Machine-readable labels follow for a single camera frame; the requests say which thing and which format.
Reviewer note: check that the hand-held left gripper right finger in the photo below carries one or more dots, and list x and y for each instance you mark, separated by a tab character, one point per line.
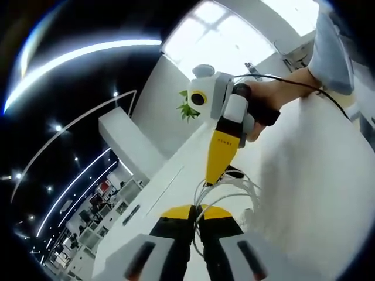
219	243

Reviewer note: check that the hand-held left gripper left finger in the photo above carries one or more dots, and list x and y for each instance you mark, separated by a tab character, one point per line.
173	240

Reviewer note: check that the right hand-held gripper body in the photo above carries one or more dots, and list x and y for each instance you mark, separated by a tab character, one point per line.
211	93

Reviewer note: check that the white desktop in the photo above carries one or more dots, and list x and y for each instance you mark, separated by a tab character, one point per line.
307	175

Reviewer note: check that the person's right hand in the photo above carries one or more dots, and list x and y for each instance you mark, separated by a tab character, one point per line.
269	93

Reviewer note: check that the green potted plant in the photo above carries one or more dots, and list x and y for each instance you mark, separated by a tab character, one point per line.
189	109

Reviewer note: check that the black flat object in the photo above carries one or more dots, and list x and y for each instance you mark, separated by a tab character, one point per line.
131	215

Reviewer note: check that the white square pillar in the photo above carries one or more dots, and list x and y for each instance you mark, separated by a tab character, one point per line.
129	137

